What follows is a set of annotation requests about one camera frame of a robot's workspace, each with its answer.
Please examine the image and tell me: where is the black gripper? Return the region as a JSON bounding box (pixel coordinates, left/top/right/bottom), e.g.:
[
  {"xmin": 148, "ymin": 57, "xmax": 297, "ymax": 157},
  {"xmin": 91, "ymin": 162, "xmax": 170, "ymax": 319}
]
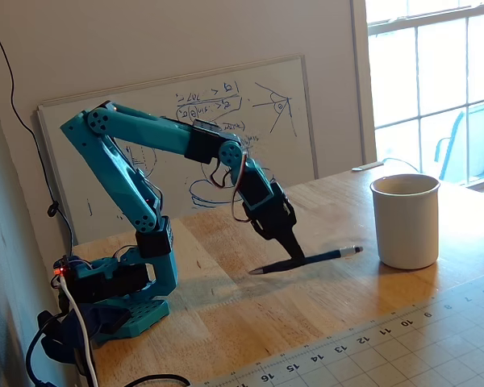
[{"xmin": 241, "ymin": 181, "xmax": 307, "ymax": 260}]

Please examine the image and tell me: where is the dark blue pen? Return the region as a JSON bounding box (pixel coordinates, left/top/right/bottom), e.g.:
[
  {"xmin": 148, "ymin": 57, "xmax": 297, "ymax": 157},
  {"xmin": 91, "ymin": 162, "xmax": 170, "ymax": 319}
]
[{"xmin": 248, "ymin": 246, "xmax": 365, "ymax": 277}]

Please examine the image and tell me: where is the white ceramic mug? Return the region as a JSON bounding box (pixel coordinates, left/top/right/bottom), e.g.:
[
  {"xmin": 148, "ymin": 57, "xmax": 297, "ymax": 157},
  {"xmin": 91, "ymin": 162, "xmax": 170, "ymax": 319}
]
[{"xmin": 369, "ymin": 173, "xmax": 442, "ymax": 271}]

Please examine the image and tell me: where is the grey gridded cutting mat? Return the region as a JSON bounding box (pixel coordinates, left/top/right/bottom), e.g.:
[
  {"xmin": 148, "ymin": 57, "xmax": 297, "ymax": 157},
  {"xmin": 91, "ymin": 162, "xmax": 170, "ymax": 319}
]
[{"xmin": 193, "ymin": 269, "xmax": 484, "ymax": 387}]

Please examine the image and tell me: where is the whiteboard with blue writing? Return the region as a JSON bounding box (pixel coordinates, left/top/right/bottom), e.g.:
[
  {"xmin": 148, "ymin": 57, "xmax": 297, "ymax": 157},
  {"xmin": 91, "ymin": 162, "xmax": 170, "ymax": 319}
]
[{"xmin": 36, "ymin": 54, "xmax": 319, "ymax": 247}]

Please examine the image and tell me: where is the blue black spring clamp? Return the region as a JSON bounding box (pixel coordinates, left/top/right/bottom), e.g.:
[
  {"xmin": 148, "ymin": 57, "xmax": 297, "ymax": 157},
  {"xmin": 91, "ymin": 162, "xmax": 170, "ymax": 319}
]
[{"xmin": 37, "ymin": 304, "xmax": 132, "ymax": 364}]

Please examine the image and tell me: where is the teal patio chair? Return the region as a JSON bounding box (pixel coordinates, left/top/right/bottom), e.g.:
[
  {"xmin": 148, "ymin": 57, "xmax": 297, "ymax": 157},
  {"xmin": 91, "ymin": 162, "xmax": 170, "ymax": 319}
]
[{"xmin": 433, "ymin": 98, "xmax": 484, "ymax": 183}]

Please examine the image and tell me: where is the white framed window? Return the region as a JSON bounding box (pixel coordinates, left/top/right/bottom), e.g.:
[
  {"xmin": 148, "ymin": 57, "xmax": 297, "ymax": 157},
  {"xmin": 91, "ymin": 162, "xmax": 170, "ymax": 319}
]
[{"xmin": 365, "ymin": 0, "xmax": 484, "ymax": 193}]

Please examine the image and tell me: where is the black looped cable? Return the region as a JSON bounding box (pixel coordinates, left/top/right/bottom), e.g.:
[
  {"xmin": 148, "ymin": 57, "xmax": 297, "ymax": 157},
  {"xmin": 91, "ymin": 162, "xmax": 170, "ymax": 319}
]
[{"xmin": 123, "ymin": 373, "xmax": 191, "ymax": 387}]

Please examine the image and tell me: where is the white usb cable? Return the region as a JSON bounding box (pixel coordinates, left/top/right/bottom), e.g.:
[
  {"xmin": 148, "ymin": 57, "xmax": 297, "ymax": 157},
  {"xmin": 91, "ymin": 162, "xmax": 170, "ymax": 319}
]
[{"xmin": 59, "ymin": 275, "xmax": 100, "ymax": 387}]

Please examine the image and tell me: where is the black thick cable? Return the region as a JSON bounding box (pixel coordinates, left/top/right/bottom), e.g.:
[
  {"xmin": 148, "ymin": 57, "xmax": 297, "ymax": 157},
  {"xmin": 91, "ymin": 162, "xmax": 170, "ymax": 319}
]
[{"xmin": 24, "ymin": 320, "xmax": 52, "ymax": 387}]

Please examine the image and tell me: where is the thin black power cable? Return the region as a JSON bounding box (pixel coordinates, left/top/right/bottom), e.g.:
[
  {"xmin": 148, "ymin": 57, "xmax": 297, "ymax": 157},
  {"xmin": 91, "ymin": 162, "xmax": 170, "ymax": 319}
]
[{"xmin": 0, "ymin": 0, "xmax": 77, "ymax": 248}]

